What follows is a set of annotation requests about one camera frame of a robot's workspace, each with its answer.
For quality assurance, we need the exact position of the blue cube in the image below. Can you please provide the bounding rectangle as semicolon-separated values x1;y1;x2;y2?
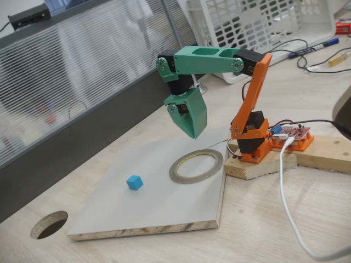
126;175;144;191

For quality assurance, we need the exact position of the silver partition foot clamp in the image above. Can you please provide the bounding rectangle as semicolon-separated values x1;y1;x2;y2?
193;73;208;95

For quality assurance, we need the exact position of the short wooden base block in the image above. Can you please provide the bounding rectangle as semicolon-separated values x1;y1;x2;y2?
223;152;299;181

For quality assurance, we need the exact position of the red circuit board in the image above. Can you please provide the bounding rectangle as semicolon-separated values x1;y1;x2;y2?
270;123;312;141

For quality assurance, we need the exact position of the ribbed grey desk partition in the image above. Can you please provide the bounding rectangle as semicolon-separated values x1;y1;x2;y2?
0;0;208;224

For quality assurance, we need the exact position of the grey-topped plywood board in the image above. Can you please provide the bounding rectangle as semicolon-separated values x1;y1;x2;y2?
66;128;230;242

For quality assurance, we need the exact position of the orange circuit board holder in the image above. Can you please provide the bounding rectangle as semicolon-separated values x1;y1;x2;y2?
270;131;315;152

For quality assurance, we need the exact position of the long wooden base plank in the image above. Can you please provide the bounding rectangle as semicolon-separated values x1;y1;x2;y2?
227;133;351;174

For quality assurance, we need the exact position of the blue marker pen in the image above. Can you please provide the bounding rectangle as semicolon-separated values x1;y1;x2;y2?
287;37;340;59

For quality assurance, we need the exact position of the grey rounded object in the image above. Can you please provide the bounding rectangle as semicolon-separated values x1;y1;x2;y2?
331;84;351;128

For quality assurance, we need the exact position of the white plastic basket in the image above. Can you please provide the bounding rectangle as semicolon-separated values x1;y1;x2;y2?
186;0;337;84

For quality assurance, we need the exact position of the red box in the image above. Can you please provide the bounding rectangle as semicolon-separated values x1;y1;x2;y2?
335;21;351;36

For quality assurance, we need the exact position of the black device on partition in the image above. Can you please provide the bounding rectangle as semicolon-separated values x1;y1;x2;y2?
7;3;50;30

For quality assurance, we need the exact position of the grey ring of tape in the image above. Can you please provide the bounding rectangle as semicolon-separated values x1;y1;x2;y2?
168;149;224;184

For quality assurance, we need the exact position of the white USB cable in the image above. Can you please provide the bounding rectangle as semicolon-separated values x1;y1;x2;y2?
279;136;351;261

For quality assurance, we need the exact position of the thin black cable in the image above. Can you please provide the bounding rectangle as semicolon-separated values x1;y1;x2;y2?
257;38;351;74

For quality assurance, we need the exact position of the black power cable with plug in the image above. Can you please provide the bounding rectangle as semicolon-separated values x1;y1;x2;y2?
270;119;351;135

